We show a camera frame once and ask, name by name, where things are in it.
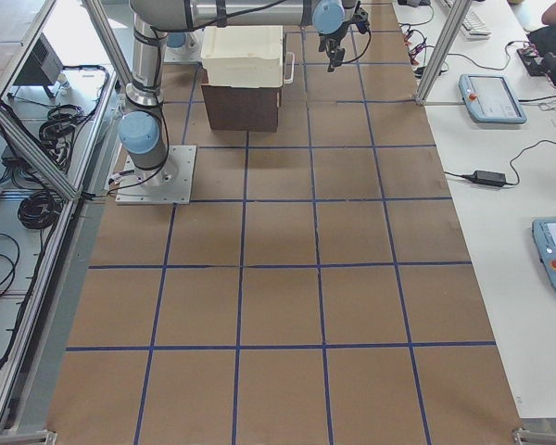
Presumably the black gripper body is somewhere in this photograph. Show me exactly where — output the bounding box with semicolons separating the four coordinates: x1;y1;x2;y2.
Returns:
318;28;348;58

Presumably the wooden drawer with white handle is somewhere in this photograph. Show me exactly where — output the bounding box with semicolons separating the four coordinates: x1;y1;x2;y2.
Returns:
283;34;296;85

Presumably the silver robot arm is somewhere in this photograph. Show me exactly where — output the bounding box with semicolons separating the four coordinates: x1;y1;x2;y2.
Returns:
119;1;365;188

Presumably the cream plastic tray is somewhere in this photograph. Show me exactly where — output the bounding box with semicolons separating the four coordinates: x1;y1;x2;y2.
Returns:
201;26;284;88

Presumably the dark brown wooden cabinet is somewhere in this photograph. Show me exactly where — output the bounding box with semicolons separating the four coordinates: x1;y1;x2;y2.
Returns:
201;69;284;133

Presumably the white keyboard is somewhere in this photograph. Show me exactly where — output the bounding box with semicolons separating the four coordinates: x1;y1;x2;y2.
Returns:
461;10;491;40

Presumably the blue teach pendant upper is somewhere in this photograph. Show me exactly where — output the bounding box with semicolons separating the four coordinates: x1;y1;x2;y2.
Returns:
458;74;527;124

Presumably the black power adapter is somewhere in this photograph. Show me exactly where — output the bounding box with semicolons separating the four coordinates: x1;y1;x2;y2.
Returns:
470;170;508;187

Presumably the grey box device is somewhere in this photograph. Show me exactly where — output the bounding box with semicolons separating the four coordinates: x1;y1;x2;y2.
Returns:
14;33;63;87

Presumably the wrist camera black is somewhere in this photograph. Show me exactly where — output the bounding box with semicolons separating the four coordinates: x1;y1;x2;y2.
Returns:
350;6;371;34

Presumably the aluminium frame post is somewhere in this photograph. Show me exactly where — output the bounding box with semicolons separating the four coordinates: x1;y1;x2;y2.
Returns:
414;0;471;105

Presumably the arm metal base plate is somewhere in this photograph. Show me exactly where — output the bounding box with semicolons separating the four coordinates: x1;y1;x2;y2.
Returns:
115;146;196;205

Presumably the black coiled cable bundle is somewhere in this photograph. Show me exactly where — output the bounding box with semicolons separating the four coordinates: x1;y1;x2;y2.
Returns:
17;189;59;232

